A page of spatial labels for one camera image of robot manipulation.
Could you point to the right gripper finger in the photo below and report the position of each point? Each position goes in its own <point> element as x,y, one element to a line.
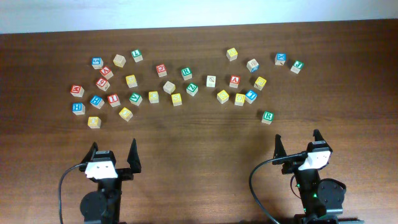
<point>279,150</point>
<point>317,135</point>

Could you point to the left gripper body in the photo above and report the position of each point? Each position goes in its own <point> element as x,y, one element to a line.
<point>124,175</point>

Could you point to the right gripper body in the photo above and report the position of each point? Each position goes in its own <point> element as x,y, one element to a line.
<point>293,166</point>

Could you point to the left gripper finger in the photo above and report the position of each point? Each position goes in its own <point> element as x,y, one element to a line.
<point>91,153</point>
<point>133,159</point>

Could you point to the green letter R block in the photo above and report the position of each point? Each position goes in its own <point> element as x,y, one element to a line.
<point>267,117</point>

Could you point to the red letter I block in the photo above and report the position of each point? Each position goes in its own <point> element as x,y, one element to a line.
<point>114,100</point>

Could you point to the yellow letter C block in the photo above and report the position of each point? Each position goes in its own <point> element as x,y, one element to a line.
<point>153,97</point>

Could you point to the red letter A block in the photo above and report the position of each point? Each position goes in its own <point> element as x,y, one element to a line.
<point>234,81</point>

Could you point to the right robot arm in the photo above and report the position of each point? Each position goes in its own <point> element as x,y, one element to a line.
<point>322,199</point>

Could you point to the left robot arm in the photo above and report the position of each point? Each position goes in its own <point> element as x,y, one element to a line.
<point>103,205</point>

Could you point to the yellow block bottom left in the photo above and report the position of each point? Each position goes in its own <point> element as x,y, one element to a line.
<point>94,122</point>

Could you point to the yellow tilted block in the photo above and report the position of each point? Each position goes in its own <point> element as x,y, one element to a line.
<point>126,114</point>
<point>222,96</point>

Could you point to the blue H block left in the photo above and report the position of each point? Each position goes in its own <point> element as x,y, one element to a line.
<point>78,108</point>

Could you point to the blue H block tilted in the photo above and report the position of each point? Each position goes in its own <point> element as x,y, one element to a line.
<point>97,102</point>

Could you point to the green letter V block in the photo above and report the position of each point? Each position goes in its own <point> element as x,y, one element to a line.
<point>135,99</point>

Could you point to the blue letter L block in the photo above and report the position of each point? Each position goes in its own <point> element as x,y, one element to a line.
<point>250,96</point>

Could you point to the yellow letter E block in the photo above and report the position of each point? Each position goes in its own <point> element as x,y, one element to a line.
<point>239,99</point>

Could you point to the red letter M block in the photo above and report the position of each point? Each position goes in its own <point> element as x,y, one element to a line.
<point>77,91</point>

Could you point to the red number six block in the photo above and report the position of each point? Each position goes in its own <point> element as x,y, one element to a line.
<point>102,84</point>

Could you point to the green letter J block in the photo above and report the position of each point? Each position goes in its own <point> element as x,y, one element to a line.
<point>297,66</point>

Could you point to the yellow block right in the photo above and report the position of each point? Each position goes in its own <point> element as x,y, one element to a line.
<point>260,83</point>

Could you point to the yellow letter S block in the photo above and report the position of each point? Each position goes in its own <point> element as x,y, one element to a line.
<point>176,99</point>

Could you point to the yellow tilted centre block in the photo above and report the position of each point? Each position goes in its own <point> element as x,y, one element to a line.
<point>222,96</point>

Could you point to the yellow block upper left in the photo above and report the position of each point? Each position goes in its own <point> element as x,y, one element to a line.
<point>131,81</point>

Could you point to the plain tilted wooden block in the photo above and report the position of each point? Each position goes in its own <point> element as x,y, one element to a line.
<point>169,87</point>

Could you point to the red A block left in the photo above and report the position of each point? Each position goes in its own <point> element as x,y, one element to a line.
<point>106,72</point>

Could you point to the blue letter X block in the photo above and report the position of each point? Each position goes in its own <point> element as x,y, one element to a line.
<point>280,58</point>

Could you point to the wooden block blue D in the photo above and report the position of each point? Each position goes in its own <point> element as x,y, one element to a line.
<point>252,65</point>

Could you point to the green letter Z block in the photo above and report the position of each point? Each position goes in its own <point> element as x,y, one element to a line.
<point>192,89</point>

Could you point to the blue letter S block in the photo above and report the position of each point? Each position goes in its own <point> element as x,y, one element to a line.
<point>97,63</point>

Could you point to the red letter Q block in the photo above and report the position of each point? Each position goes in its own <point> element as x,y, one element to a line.
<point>161,70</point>

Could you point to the white picture block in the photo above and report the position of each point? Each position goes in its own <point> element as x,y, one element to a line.
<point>211,81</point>

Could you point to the green R block upper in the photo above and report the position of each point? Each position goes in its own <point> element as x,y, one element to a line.
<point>186,73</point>

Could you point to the green letter L block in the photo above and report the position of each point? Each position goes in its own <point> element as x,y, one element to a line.
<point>137,55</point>

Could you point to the yellow block top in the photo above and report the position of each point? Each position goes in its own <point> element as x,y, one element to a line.
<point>232,54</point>

